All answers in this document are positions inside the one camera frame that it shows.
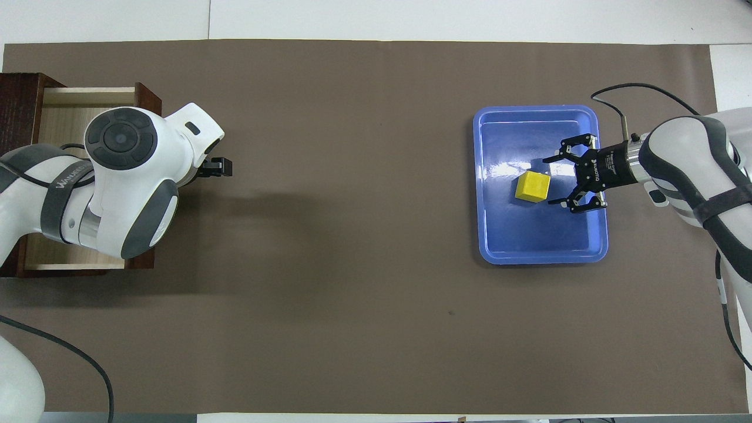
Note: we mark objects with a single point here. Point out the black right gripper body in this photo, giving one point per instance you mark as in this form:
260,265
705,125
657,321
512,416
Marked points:
602,167

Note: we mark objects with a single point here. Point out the blue plastic tray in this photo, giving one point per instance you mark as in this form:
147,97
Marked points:
529,235

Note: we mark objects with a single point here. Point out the yellow cube block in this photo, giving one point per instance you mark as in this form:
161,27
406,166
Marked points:
531,187

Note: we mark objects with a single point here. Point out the brown table mat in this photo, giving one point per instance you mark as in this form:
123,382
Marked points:
352,247

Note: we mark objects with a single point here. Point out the dark wooden drawer cabinet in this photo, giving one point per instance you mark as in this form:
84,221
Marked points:
64,117

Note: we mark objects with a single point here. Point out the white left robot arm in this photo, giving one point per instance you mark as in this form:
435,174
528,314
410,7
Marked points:
123,194

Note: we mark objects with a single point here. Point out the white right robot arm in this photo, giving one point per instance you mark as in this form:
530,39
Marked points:
693,158

